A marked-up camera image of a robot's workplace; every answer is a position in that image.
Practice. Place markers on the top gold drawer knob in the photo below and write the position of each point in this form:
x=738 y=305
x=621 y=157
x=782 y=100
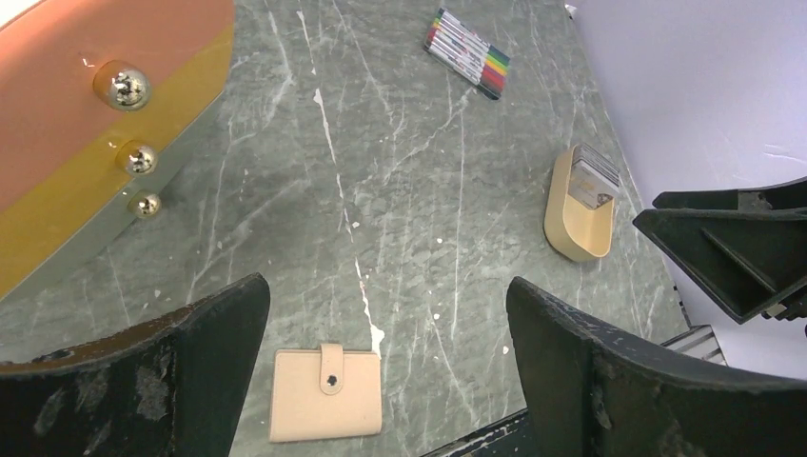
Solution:
x=121 y=86

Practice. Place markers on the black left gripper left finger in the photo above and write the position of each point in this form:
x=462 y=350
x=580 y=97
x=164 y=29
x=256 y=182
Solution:
x=171 y=386

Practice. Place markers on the round pink yellow drawer box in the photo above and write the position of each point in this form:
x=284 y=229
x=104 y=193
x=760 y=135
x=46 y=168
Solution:
x=63 y=198

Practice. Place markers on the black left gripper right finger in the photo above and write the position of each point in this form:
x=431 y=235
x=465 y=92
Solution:
x=593 y=389

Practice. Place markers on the pack of coloured marker pens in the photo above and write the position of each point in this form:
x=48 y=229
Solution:
x=462 y=50

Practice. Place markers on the bottom gold drawer knob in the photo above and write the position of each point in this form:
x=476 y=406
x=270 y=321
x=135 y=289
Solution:
x=144 y=204

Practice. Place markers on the aluminium table edge rail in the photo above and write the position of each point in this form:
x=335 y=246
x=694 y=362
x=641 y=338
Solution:
x=698 y=342

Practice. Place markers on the middle gold drawer knob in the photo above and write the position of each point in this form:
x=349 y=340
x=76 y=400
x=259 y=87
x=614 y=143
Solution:
x=136 y=159

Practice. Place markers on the stack of cards in tray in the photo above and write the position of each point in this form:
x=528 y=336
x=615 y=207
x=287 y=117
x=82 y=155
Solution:
x=594 y=179

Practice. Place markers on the beige oval plastic tray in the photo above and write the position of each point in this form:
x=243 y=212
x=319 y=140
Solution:
x=575 y=231

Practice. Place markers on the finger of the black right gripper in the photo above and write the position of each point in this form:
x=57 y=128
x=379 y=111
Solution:
x=744 y=248

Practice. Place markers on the gold drawer knob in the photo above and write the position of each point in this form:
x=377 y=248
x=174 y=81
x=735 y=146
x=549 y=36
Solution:
x=144 y=204
x=136 y=159
x=121 y=86

